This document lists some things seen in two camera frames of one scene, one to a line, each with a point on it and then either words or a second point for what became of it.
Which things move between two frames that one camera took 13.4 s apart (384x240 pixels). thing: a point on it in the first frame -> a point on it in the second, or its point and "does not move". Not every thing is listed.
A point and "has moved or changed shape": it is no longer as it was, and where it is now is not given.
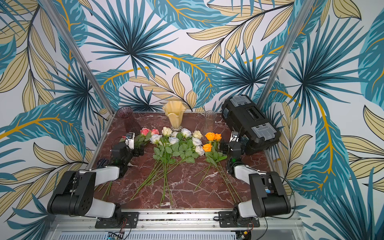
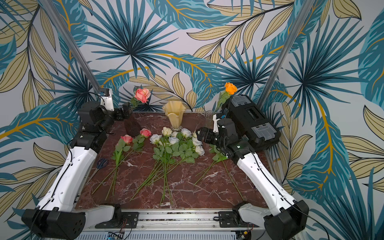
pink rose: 144,135 -> 141,95
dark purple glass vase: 127,113 does not move
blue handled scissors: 102,163 does not move
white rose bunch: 171,148 does not move
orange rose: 211,156 -> 230,89
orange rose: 217,136 has moved or changed shape
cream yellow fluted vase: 174,109 does not move
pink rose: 155,131 has moved or changed shape
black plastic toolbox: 258,132 does not move
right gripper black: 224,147 -> 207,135
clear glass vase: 210,116 does not move
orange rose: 210,136 has moved or changed shape
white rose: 155,139 does not move
